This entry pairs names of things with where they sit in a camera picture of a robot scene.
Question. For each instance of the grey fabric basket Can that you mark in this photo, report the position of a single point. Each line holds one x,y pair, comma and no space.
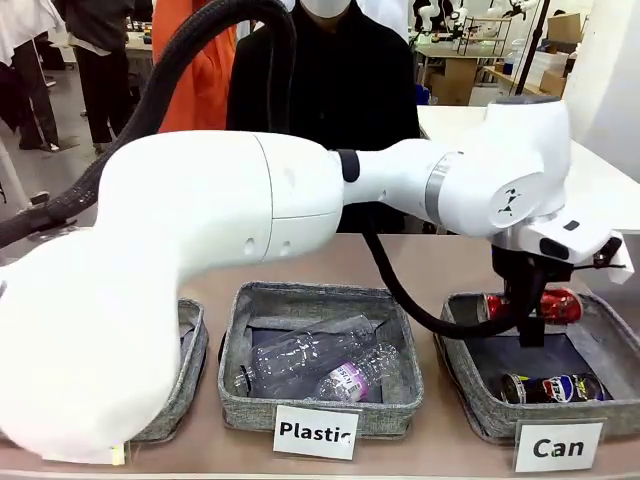
500,415

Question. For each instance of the large cardboard box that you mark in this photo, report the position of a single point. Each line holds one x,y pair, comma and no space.
565,27

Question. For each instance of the orange garment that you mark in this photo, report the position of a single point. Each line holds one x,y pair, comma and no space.
200,75

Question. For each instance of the small plastic bottle purple label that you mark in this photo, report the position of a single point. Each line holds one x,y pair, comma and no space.
350,377

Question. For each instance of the large clear plastic bottle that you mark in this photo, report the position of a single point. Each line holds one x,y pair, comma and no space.
295,357

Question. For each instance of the white sign Bottle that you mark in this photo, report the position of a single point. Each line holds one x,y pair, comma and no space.
119,452

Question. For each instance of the white table leg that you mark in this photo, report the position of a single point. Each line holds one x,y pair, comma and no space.
15,185

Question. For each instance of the white sign Can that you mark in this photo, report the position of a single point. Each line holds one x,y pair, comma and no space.
559,446

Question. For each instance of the bystander in black trousers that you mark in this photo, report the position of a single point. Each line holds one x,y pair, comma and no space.
102,85

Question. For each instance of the crushed red can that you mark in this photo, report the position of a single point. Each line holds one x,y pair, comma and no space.
562,305

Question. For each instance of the grey fabric basket Plastic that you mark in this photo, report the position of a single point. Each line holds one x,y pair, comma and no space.
240,400

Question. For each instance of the grey fabric basket Bottle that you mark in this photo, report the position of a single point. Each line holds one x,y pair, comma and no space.
192,350

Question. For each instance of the wooden background desk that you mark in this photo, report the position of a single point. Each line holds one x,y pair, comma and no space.
455,75

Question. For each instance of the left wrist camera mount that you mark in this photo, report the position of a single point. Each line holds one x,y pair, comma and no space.
585,235

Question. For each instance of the black pole stand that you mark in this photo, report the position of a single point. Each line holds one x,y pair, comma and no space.
530,45

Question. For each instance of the person's torso black sweater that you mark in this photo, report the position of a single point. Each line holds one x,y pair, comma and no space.
320,85

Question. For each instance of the bystander in white top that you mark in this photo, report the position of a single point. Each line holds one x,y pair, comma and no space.
27,75

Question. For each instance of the white sign Plastic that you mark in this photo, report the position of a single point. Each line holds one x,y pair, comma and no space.
316,432

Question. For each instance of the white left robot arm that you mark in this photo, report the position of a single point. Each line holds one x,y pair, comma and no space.
190,210

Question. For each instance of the small cardboard box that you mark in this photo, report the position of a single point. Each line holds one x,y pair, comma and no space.
552,84

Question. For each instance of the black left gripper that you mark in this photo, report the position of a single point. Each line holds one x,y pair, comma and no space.
522,275

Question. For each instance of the crushed black Pepsi can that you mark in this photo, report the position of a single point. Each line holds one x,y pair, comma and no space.
555,389

